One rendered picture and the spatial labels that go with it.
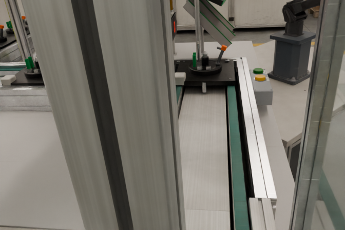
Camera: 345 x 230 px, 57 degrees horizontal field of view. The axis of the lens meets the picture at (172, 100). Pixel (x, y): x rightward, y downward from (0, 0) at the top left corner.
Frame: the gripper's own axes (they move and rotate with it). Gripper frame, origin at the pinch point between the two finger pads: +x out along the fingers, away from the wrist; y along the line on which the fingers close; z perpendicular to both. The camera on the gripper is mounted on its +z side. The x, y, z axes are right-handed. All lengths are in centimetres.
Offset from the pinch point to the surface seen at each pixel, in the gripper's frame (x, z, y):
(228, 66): 13.5, -32.4, 22.8
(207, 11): 23.9, -11.9, -6.7
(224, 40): 16.5, -25.1, 5.7
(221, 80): 14, -32, 37
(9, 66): 119, -8, 33
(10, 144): 83, -27, 79
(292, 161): -3, -93, 8
